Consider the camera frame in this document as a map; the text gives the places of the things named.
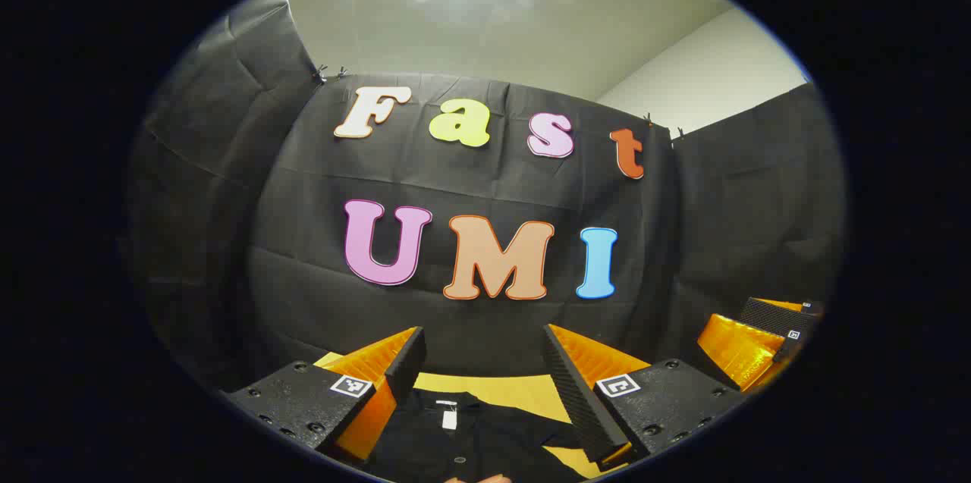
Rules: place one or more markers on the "black button-up shirt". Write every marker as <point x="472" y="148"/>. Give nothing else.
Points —
<point x="493" y="445"/>

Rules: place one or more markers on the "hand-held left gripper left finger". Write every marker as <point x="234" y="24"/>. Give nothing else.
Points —
<point x="406" y="362"/>

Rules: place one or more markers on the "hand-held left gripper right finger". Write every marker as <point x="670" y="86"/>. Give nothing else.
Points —
<point x="576" y="392"/>

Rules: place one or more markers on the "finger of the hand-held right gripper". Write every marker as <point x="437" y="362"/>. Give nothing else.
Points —
<point x="740" y="354"/>
<point x="777" y="316"/>

